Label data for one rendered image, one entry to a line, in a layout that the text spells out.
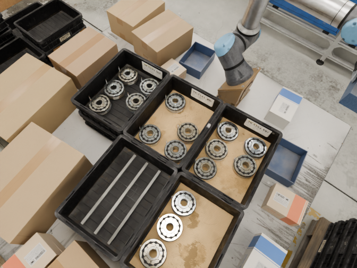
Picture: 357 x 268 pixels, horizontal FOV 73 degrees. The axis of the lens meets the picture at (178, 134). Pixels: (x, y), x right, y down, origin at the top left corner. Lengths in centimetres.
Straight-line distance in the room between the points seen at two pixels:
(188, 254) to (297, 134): 88
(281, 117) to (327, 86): 150
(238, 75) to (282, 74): 144
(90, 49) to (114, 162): 67
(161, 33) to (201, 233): 109
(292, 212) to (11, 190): 117
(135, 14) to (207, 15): 157
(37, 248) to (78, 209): 19
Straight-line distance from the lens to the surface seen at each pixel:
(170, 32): 155
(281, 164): 138
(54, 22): 234
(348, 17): 93
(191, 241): 105
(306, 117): 158
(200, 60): 162
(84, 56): 147
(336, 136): 161
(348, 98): 118
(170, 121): 120
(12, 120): 131
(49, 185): 111
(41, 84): 137
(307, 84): 277
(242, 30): 134
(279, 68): 276
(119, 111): 125
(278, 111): 141
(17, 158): 121
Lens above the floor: 188
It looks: 64 degrees down
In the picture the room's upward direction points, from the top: 6 degrees clockwise
